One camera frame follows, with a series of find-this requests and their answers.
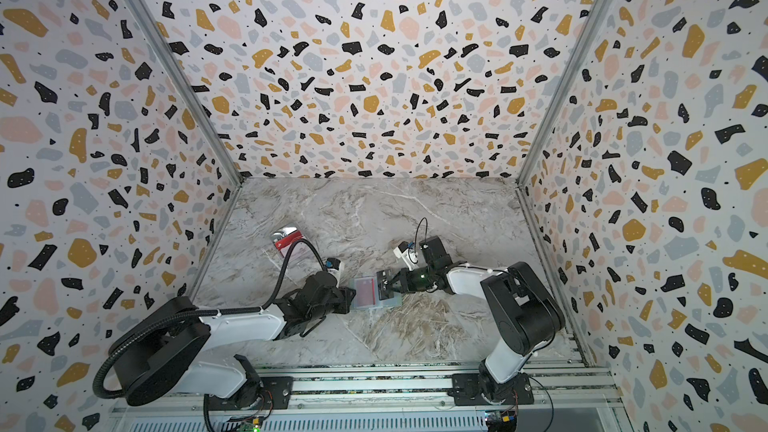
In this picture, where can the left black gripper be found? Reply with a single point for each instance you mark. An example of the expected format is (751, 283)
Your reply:
(346, 294)

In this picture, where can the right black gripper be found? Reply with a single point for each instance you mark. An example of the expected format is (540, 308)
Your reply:
(394, 280)

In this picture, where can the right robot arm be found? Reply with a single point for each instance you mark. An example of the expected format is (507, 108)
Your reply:
(525, 313)

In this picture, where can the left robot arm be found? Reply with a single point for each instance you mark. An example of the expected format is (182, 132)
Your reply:
(177, 349)

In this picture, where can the red card in box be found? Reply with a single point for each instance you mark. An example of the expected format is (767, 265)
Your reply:
(283, 243)

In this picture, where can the clear acrylic card box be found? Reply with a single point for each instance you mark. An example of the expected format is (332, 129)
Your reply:
(300, 250)

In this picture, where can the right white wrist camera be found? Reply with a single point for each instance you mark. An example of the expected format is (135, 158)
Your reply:
(406, 251)

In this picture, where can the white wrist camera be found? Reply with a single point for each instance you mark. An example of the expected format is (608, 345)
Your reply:
(334, 266)
(406, 251)

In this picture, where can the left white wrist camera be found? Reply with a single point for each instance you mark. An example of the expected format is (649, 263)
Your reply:
(334, 266)

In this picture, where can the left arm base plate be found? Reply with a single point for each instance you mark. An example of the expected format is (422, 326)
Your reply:
(256, 395)

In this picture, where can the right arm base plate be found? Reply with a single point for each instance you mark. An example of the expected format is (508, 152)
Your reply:
(476, 389)

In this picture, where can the aluminium front rail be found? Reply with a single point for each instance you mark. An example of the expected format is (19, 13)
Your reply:
(553, 384)

